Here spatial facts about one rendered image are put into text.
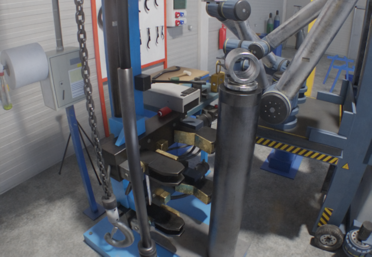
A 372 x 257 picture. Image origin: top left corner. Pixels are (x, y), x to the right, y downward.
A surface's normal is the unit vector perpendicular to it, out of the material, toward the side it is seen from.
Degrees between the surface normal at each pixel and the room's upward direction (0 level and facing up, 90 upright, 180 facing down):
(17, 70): 86
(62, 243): 0
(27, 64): 79
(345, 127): 90
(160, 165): 0
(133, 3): 90
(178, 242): 0
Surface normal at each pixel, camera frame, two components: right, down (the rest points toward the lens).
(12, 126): 0.83, 0.25
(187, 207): 0.00, -0.90
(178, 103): -0.56, 0.36
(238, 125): -0.17, 0.43
